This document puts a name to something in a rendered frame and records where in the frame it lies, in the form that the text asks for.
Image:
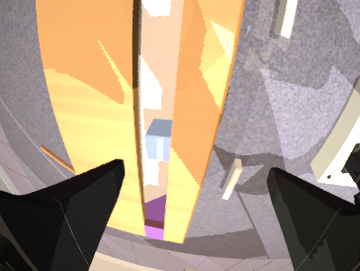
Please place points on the orange thin bar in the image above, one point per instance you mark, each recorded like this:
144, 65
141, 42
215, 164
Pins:
55, 157

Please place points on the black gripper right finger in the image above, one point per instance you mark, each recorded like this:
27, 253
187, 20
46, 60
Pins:
321, 230

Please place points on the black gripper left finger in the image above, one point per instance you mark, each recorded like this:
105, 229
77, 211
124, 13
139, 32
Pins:
59, 227

